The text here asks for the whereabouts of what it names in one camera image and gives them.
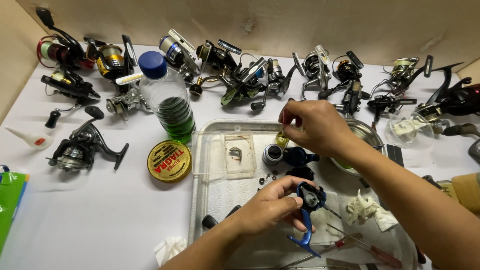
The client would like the metal tray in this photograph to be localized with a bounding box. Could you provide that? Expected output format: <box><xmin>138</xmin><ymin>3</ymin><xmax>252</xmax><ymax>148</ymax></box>
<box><xmin>187</xmin><ymin>119</ymin><xmax>415</xmax><ymax>270</ymax></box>

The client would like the blue fishing reel body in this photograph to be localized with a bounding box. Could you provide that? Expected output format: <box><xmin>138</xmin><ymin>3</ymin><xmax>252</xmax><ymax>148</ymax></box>
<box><xmin>287</xmin><ymin>181</ymin><xmax>343</xmax><ymax>259</ymax></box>

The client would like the black reel handle knob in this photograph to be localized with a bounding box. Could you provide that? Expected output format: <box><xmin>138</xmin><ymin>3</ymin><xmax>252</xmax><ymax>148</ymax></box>
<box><xmin>202</xmin><ymin>205</ymin><xmax>242</xmax><ymax>230</ymax></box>

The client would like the clear plastic cup with tissue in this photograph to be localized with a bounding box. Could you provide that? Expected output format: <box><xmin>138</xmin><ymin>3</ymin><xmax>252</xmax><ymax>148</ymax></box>
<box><xmin>384</xmin><ymin>109</ymin><xmax>436</xmax><ymax>151</ymax></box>

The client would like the white tissue wad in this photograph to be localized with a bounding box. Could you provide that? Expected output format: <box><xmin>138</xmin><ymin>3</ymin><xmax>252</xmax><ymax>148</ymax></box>
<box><xmin>154</xmin><ymin>236</ymin><xmax>188</xmax><ymax>267</ymax></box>

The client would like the round gold line tin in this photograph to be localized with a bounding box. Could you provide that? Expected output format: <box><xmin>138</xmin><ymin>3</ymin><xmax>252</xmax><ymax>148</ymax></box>
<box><xmin>147</xmin><ymin>140</ymin><xmax>193</xmax><ymax>184</ymax></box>

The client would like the blue reel rotor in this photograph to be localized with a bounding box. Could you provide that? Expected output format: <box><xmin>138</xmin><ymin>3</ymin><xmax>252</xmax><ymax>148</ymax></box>
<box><xmin>283</xmin><ymin>146</ymin><xmax>321</xmax><ymax>167</ymax></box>

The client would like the red handled screwdriver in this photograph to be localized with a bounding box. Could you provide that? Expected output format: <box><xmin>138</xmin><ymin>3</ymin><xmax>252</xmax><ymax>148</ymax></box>
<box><xmin>277</xmin><ymin>232</ymin><xmax>364</xmax><ymax>270</ymax></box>
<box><xmin>326</xmin><ymin>223</ymin><xmax>403</xmax><ymax>269</ymax></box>

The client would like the crumpled white tissue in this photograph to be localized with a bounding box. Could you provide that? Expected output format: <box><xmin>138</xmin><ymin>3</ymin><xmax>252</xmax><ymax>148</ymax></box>
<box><xmin>345</xmin><ymin>189</ymin><xmax>399</xmax><ymax>232</ymax></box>

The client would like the small white oil bottle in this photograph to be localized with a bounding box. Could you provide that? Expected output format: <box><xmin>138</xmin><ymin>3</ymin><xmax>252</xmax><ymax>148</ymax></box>
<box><xmin>4</xmin><ymin>125</ymin><xmax>55</xmax><ymax>150</ymax></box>

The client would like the black flat strip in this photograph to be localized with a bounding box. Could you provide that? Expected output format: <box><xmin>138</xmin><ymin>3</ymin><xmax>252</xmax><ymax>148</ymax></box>
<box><xmin>386</xmin><ymin>144</ymin><xmax>405</xmax><ymax>168</ymax></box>

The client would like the person's right hand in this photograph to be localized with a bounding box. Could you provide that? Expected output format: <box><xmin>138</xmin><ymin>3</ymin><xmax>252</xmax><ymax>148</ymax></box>
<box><xmin>278</xmin><ymin>99</ymin><xmax>363</xmax><ymax>161</ymax></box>

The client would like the clear plastic box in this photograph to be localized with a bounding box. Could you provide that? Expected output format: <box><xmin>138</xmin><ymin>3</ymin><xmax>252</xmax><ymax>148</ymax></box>
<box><xmin>191</xmin><ymin>125</ymin><xmax>258</xmax><ymax>180</ymax></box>

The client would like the black reel side cover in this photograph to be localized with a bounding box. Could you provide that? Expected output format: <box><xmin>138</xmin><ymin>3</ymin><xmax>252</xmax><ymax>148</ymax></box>
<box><xmin>286</xmin><ymin>166</ymin><xmax>316</xmax><ymax>182</ymax></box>

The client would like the tan packet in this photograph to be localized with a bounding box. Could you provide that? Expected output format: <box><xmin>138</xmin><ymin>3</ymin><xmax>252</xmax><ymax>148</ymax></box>
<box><xmin>451</xmin><ymin>172</ymin><xmax>480</xmax><ymax>217</ymax></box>

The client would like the row of fishing reels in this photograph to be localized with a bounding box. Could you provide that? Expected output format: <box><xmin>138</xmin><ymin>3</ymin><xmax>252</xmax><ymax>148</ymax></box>
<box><xmin>35</xmin><ymin>7</ymin><xmax>480</xmax><ymax>173</ymax></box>

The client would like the clear bottle with green liquid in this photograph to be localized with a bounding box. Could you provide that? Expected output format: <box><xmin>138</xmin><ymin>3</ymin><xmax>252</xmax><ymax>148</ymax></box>
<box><xmin>138</xmin><ymin>51</ymin><xmax>196</xmax><ymax>144</ymax></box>

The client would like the green plastic bag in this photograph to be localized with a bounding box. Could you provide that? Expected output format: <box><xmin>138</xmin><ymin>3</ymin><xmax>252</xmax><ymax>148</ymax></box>
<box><xmin>0</xmin><ymin>165</ymin><xmax>30</xmax><ymax>256</ymax></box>

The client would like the metal bowl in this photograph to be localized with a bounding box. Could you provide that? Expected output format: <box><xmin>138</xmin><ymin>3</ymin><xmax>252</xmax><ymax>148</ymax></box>
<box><xmin>330</xmin><ymin>118</ymin><xmax>387</xmax><ymax>177</ymax></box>

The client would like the silver reel spool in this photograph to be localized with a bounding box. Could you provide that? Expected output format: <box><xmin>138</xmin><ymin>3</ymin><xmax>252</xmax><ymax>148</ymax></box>
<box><xmin>262</xmin><ymin>143</ymin><xmax>284</xmax><ymax>166</ymax></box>

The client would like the person's left hand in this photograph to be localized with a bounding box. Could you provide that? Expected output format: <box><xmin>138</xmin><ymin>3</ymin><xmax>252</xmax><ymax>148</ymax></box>
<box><xmin>229</xmin><ymin>175</ymin><xmax>319</xmax><ymax>239</ymax></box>

